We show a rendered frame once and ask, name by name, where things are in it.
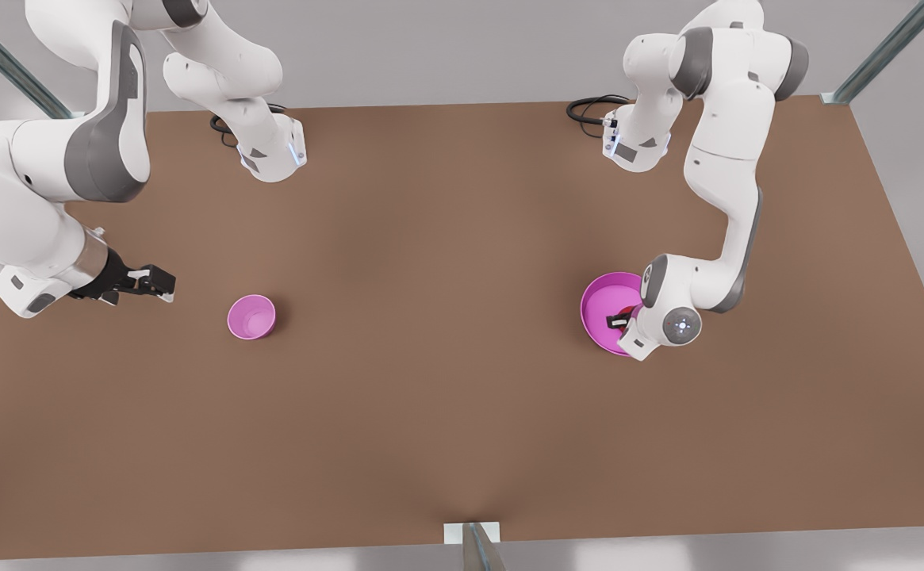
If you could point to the magenta plate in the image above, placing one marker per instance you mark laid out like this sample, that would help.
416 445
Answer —
603 305

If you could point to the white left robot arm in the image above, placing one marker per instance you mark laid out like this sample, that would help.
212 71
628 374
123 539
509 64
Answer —
727 119

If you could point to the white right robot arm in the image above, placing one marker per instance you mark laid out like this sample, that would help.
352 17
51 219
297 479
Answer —
105 143

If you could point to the pink bowl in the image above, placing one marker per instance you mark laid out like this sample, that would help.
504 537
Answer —
251 317

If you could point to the silver frame post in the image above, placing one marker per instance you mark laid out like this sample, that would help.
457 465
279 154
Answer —
477 547
9 67
882 51

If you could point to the red apple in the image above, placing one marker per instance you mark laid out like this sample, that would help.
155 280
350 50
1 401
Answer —
630 310

